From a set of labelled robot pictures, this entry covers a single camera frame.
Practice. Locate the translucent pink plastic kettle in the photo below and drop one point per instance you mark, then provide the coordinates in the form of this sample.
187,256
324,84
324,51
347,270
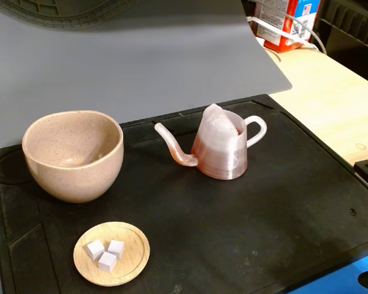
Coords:
220,153

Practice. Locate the beige speckled ceramic cup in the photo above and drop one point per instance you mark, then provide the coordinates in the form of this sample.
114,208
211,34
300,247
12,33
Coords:
73,180

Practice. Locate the black rubber tray mat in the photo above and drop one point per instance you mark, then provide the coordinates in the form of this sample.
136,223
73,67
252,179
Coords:
233,229

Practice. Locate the smooth grey backdrop sheet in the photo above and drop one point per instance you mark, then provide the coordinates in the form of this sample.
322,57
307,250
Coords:
125,70

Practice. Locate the round wooden coaster plate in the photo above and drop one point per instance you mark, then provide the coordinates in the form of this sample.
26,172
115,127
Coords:
135,245

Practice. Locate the small white cube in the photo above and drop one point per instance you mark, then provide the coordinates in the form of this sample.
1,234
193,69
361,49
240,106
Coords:
95,249
107,261
116,248

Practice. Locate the red and white carton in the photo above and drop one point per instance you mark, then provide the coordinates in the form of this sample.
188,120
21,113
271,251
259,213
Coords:
273,15

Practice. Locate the dark grey ribbed rubber mat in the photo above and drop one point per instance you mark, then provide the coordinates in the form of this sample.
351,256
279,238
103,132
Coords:
64,15

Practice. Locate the blue plastic object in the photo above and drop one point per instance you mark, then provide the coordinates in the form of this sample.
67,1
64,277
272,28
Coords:
340,275

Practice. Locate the black plastic crate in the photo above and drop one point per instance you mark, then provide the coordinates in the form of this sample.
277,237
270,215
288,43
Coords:
349,30

